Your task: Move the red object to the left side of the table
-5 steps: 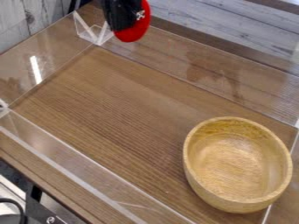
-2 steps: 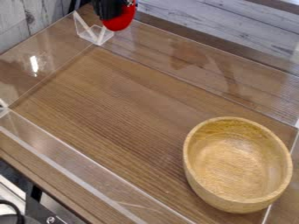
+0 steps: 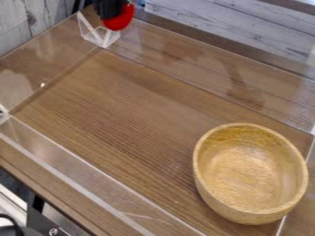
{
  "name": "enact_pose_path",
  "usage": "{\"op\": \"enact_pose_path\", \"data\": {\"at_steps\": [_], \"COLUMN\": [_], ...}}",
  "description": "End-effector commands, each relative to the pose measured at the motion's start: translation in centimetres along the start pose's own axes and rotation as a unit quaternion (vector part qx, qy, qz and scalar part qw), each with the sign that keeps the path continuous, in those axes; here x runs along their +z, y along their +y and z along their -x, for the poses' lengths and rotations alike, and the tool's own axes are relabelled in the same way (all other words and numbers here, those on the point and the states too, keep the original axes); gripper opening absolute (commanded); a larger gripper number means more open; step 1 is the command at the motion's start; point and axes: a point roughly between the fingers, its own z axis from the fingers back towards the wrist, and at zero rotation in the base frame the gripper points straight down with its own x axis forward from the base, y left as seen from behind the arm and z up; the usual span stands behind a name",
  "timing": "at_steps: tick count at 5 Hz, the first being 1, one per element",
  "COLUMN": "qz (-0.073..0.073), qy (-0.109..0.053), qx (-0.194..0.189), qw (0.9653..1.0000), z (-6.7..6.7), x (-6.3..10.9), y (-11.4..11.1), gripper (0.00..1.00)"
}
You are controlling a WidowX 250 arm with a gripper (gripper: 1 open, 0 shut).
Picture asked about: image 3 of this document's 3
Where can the red plush strawberry toy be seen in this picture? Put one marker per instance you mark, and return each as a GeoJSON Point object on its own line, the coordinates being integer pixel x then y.
{"type": "Point", "coordinates": [120, 23]}

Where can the clear acrylic front wall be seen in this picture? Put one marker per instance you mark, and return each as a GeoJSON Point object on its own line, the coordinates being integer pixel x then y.
{"type": "Point", "coordinates": [106, 207]}

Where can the black table leg frame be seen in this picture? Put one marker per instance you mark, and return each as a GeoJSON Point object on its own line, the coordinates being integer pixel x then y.
{"type": "Point", "coordinates": [36, 221]}

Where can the oval wooden bowl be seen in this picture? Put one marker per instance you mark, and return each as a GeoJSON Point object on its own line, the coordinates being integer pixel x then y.
{"type": "Point", "coordinates": [249, 173]}

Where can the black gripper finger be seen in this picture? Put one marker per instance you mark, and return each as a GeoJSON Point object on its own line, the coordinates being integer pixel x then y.
{"type": "Point", "coordinates": [112, 8]}

